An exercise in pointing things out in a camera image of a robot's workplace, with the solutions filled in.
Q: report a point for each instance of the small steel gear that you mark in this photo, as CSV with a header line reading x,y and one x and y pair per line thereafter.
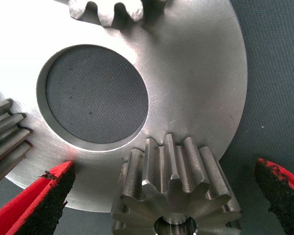
x,y
107,12
5,127

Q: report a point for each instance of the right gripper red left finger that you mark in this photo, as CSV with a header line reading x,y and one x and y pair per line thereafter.
x,y
31,210

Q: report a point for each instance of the large steel gear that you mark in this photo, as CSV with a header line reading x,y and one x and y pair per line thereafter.
x,y
176,186

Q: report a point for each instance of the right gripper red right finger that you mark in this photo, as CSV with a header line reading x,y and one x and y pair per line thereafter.
x,y
284,195

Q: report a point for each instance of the round metal plate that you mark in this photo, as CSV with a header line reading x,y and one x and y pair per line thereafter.
x,y
186,73

